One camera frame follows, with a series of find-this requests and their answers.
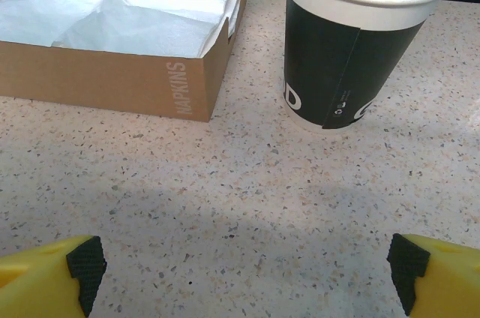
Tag paper cup with black sleeve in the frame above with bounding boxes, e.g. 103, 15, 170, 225
281, 0, 459, 135

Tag stack of white napkins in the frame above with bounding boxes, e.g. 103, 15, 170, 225
0, 0, 249, 123

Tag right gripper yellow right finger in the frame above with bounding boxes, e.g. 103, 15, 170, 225
385, 232, 480, 318

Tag white paper napkins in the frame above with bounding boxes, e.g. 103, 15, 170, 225
0, 0, 243, 59

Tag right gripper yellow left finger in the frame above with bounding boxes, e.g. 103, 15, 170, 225
0, 234, 108, 318

